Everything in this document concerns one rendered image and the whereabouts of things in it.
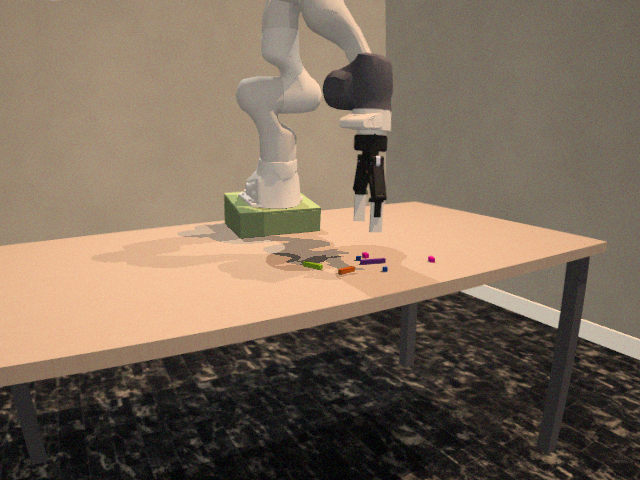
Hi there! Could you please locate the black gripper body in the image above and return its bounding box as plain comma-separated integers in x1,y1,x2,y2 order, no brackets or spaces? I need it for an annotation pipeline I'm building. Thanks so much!
354,134,387,171

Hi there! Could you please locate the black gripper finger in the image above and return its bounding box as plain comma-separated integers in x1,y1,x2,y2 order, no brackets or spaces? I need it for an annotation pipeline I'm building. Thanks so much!
362,156,387,233
353,154,368,221

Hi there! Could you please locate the lime green rod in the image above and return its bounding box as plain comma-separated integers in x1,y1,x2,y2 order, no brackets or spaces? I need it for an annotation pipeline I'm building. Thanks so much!
303,261,323,270

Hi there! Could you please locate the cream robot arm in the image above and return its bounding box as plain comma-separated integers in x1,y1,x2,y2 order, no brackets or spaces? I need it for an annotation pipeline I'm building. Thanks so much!
236,0,393,209

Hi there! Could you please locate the purple rod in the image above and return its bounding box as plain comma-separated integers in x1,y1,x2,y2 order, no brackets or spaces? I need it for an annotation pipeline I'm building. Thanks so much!
360,258,386,265

